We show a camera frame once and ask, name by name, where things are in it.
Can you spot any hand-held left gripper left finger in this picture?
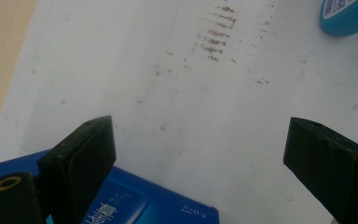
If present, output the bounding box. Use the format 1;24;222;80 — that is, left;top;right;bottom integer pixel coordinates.
36;115;117;224

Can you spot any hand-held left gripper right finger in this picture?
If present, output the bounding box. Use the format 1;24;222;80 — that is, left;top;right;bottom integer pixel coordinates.
282;117;358;224

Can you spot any dark blue printed box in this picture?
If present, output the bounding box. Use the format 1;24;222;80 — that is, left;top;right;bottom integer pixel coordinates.
0;149;220;224

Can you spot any white table sheet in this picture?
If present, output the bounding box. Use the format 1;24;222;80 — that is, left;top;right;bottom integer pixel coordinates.
0;0;358;224

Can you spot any light blue labelled bottle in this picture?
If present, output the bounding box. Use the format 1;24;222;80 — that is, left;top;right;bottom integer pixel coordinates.
319;0;358;37

